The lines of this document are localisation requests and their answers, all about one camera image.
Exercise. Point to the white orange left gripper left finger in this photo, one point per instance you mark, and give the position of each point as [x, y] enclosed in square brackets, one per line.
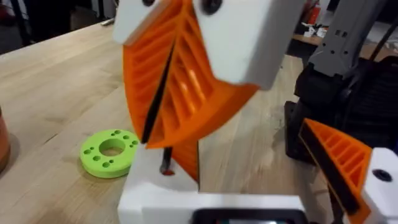
[155, 186]

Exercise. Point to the white orange left gripper right finger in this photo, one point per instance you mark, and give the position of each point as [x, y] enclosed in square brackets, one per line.
[345, 155]

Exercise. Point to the finger of the white orange right gripper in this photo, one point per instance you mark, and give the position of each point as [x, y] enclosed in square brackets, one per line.
[236, 43]
[143, 71]

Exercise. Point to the green disc with holes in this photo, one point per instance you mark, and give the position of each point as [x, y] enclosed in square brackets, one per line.
[107, 154]

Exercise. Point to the heap of white items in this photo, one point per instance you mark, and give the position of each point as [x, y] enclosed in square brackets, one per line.
[314, 31]

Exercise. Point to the red object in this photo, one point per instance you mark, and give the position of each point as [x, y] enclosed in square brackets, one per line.
[314, 14]

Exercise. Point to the orange brown tub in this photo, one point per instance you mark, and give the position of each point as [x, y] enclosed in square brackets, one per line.
[3, 140]

